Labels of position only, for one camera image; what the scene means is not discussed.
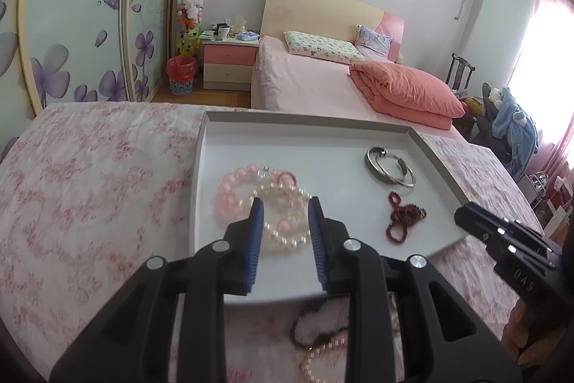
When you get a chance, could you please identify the pink floral tablecloth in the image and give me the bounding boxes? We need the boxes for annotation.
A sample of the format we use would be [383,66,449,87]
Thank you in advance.
[0,101,553,383]

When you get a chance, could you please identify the lilac patterned pillow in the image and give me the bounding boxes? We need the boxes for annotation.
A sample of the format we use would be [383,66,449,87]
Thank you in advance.
[356,25,396,60]

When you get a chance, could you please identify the wide silver bangle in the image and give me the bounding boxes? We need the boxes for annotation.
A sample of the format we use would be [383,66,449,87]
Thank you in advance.
[363,146,405,186]

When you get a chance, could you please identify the peach pearl bracelet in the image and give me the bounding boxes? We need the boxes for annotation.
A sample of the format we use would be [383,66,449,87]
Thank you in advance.
[301,331,351,383]

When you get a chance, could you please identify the blue plush garment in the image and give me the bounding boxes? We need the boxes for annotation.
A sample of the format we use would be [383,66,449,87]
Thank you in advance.
[492,86,541,178]

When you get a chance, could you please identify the pink bed with headboard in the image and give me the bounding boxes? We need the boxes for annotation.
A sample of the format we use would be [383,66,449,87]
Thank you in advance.
[250,0,472,141]

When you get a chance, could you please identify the dark wooden chair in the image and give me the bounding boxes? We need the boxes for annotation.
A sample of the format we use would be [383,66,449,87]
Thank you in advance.
[446,53,476,92]

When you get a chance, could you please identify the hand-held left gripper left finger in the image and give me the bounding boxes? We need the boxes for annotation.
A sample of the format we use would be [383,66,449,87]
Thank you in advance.
[49,197,265,383]

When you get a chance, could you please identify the white floral pillow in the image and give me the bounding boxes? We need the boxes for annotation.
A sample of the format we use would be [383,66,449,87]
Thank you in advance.
[283,30,367,65]

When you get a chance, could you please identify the pink curtain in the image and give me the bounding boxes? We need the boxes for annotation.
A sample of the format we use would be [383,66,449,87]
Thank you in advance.
[506,0,574,206]

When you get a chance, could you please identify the flower print sliding wardrobe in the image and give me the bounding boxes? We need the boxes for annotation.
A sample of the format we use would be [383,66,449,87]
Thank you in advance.
[0,0,187,129]

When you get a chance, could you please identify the dark red bead bracelet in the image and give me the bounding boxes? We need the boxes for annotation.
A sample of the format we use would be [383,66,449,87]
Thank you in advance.
[384,191,427,245]

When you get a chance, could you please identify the black office chair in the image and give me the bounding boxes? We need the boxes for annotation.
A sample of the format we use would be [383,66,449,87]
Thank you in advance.
[475,82,517,169]

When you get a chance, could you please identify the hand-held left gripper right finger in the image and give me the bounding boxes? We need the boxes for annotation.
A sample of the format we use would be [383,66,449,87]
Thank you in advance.
[308,196,526,383]

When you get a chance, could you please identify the red trash bin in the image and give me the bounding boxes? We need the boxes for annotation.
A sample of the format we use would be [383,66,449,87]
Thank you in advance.
[165,55,197,95]

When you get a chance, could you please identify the grey shallow cardboard tray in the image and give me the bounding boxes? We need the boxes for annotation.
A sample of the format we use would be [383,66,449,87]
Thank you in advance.
[193,109,471,304]

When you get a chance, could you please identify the white floor rack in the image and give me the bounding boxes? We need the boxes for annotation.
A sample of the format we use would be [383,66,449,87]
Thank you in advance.
[524,171,574,241]

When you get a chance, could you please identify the white pearl bracelet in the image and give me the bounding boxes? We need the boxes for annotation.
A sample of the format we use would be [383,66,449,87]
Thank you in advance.
[250,184,315,259]

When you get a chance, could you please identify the person's right hand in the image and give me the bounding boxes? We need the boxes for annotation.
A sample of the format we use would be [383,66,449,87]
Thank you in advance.
[502,299,540,353]

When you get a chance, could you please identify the clear tube of plush toys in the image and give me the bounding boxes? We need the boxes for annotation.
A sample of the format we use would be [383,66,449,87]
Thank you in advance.
[173,0,211,57]

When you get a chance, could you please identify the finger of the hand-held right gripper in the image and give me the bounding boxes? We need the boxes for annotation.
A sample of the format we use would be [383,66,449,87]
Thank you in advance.
[454,208,523,272]
[463,203,562,253]

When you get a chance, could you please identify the black bead bracelet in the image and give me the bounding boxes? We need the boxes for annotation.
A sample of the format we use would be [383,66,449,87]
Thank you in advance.
[290,301,352,349]

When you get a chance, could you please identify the folded orange quilt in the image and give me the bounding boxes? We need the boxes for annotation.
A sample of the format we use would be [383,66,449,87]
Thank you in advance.
[349,60,467,131]

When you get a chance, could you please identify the large pink bead bracelet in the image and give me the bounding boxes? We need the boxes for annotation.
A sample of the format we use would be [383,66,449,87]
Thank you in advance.
[214,165,313,234]

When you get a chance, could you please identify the pink and beige nightstand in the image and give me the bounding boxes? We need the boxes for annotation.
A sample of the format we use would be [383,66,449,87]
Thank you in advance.
[201,33,261,92]

